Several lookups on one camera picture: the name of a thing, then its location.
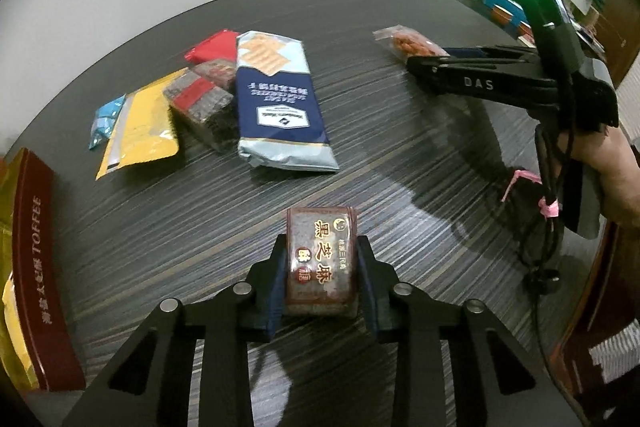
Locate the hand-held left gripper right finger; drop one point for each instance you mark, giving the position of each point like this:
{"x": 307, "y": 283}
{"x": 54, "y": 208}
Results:
{"x": 367, "y": 292}

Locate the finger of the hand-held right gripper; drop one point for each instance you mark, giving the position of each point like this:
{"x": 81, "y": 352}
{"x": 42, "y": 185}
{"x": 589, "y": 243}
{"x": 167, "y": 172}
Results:
{"x": 495, "y": 53}
{"x": 475, "y": 83}

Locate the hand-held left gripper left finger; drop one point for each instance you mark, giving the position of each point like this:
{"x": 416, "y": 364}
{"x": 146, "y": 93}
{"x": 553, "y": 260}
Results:
{"x": 277, "y": 289}

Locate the brown sesame snack packet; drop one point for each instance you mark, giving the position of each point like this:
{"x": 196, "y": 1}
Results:
{"x": 322, "y": 257}

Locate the clear bag of orange snacks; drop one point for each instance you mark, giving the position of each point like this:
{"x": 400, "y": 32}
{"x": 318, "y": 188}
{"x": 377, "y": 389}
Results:
{"x": 410, "y": 42}

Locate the blue cracker package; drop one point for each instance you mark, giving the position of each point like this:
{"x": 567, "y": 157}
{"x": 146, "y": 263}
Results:
{"x": 280, "y": 107}

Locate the dark sesame bar packet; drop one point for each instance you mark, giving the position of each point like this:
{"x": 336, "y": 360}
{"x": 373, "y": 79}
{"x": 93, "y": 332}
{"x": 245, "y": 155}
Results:
{"x": 200, "y": 107}

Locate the yellow snack packet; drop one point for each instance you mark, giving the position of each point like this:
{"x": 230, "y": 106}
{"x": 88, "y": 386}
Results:
{"x": 140, "y": 132}

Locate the gold tin with red sides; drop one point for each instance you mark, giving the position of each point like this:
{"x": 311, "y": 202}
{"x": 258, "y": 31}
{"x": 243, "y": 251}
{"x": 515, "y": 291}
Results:
{"x": 40, "y": 257}

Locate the red snack packet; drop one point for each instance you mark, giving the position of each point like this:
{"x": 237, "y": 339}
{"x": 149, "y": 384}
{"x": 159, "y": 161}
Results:
{"x": 210, "y": 49}

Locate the person's right hand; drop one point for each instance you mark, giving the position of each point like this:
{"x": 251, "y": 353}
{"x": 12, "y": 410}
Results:
{"x": 620, "y": 172}

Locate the blue and orange box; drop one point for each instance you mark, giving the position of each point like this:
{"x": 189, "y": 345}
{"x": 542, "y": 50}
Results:
{"x": 505, "y": 12}

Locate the brown wooden cabinet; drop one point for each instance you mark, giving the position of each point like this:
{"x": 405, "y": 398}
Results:
{"x": 620, "y": 17}

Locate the pink tape tag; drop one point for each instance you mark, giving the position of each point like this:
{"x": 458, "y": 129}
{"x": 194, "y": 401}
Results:
{"x": 520, "y": 179}
{"x": 550, "y": 208}

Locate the small brown nut packet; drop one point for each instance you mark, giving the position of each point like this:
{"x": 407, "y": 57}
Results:
{"x": 217, "y": 72}

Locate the light blue candy packet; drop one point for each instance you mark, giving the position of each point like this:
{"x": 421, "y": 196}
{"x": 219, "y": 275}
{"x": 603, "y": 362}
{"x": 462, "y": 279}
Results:
{"x": 105, "y": 119}

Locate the brown wooden furniture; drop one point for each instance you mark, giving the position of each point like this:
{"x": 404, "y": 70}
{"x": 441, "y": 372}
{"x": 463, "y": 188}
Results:
{"x": 600, "y": 372}

